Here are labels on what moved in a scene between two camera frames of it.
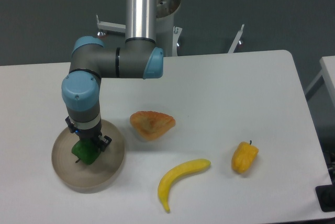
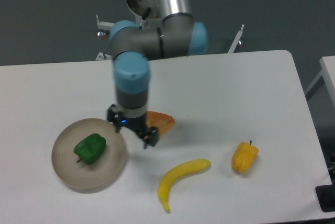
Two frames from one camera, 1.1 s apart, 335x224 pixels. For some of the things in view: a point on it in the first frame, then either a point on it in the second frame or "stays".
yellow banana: [169, 175] stays
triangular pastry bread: [151, 125] stays
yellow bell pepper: [243, 156] stays
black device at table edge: [325, 194] stays
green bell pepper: [87, 150] stays
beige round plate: [83, 177] stays
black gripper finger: [80, 134] -> [118, 124]
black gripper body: [90, 134] -> [136, 123]
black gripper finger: [103, 142] -> [149, 136]
